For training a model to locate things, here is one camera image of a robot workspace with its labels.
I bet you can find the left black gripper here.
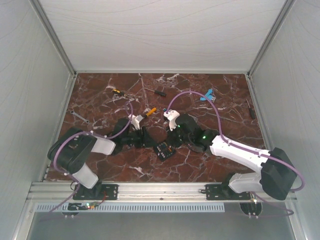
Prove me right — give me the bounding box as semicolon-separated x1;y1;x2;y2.
122;126;158;149

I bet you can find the black fuse box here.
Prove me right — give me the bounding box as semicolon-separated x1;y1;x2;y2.
153;141;176;162

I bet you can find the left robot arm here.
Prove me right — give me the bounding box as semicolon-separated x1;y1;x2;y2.
47;118;157;200

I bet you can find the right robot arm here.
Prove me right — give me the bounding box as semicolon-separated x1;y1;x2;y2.
164;110;297;201

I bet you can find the blue plastic connector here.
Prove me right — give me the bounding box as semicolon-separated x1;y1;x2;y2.
204;88;216;103

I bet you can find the yellow black screwdriver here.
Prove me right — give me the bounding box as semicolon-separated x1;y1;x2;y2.
112;89;131;99

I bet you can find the thin black screwdriver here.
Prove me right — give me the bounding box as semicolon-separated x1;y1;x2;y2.
246;99;256;120

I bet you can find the silver wrench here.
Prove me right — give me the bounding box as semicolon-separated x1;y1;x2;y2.
70;110;90;124

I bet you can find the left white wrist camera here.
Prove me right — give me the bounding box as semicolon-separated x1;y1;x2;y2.
128;114;146;131

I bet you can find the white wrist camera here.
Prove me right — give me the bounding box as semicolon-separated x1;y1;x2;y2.
128;114;146;131
163;110;180;131

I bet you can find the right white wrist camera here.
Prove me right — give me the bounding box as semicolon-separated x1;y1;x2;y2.
163;110;180;131

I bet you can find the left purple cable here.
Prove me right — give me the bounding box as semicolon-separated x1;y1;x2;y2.
38;100;134;222

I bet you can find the purple cable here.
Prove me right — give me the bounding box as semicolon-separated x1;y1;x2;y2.
38;100;134;222
166;90;306;218

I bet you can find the orange handled screwdriver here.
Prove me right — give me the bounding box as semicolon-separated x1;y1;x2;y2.
142;107;157;119

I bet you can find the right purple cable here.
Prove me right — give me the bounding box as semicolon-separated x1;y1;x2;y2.
166;90;306;218

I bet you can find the black handled screwdriver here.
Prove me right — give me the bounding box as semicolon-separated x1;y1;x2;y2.
145;88;167;97

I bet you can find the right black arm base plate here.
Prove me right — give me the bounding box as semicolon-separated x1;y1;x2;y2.
200;184;251;201

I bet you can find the slotted grey cable duct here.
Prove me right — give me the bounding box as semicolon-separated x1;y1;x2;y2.
36;202;225;213

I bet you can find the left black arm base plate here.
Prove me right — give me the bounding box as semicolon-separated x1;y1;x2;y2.
72;183;119;201

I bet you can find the aluminium rail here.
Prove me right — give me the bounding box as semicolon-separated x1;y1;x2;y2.
26;181;297;201

